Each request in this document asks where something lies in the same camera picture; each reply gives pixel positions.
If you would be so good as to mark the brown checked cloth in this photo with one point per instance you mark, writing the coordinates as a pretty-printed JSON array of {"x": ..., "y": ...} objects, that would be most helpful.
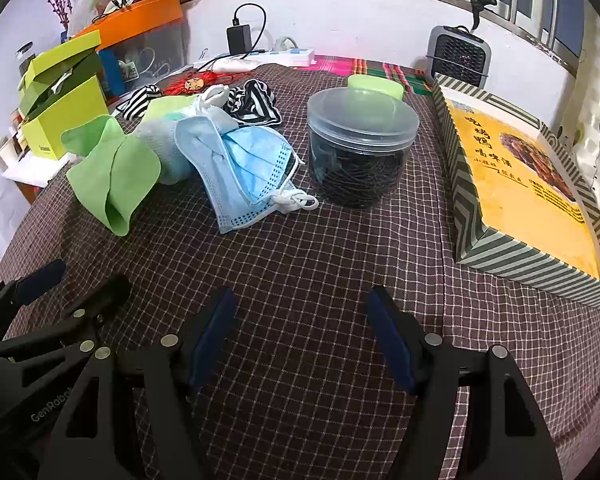
[{"x": 300, "y": 255}]

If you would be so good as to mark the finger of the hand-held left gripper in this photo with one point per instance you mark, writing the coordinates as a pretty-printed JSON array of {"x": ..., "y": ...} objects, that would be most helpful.
[
  {"x": 40, "y": 278},
  {"x": 100, "y": 296}
]

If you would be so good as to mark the white sock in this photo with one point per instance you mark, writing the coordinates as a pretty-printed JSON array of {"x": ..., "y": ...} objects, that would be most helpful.
[{"x": 215, "y": 96}]

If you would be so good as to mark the black power adapter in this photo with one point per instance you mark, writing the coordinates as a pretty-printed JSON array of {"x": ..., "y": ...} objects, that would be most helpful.
[{"x": 239, "y": 39}]

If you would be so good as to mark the lime green cardboard box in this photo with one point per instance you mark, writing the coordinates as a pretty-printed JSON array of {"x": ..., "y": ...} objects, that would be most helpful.
[{"x": 62, "y": 105}]

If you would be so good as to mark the clear bin with orange lid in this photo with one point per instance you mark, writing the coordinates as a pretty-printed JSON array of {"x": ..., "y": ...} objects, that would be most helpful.
[{"x": 140, "y": 45}]

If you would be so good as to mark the white power strip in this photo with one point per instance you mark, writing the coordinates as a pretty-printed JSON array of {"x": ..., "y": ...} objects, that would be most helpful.
[{"x": 290, "y": 55}]

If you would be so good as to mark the white paper sheet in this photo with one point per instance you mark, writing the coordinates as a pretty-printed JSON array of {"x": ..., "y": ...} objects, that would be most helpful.
[{"x": 35, "y": 172}]

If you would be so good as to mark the pale rolled towel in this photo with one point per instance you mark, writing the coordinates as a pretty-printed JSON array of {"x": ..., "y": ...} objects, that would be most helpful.
[{"x": 155, "y": 142}]

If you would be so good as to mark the red tasselled ornament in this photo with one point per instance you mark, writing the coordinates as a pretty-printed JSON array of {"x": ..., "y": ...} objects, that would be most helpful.
[{"x": 200, "y": 81}]

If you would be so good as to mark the dark bottle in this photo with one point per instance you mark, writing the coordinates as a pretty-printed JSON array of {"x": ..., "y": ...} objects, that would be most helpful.
[{"x": 25, "y": 60}]

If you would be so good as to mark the green plastic container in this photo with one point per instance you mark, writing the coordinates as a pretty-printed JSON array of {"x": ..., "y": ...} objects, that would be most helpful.
[{"x": 390, "y": 88}]

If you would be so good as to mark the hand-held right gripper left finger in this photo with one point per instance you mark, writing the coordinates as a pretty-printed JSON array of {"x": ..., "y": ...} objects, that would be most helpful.
[{"x": 211, "y": 340}]

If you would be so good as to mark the yellow striped cardboard box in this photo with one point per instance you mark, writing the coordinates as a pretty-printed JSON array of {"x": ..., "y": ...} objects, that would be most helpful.
[{"x": 525, "y": 185}]

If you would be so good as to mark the grey desktop fan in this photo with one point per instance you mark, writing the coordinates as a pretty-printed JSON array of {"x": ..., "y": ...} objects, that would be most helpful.
[{"x": 460, "y": 57}]

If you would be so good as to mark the clear plastic jar with lid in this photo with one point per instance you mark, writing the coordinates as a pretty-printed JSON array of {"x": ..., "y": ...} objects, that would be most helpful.
[{"x": 362, "y": 150}]

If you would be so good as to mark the blue face mask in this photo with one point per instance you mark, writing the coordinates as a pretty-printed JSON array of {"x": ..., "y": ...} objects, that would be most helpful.
[
  {"x": 205, "y": 175},
  {"x": 260, "y": 160}
]

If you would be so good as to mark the light green cloth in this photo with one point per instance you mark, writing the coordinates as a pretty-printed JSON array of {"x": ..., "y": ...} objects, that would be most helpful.
[{"x": 111, "y": 175}]

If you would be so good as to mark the black white striped cloth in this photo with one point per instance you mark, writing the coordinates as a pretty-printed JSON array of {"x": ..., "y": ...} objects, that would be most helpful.
[
  {"x": 140, "y": 101},
  {"x": 255, "y": 102}
]

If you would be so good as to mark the printed cream curtain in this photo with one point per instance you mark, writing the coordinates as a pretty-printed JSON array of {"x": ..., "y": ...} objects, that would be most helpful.
[{"x": 597, "y": 125}]

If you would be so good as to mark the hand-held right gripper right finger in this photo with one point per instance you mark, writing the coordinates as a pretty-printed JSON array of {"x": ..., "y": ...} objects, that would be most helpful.
[{"x": 391, "y": 342}]

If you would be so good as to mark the colourful striped cloth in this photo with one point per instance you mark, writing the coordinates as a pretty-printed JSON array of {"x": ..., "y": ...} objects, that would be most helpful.
[{"x": 380, "y": 71}]

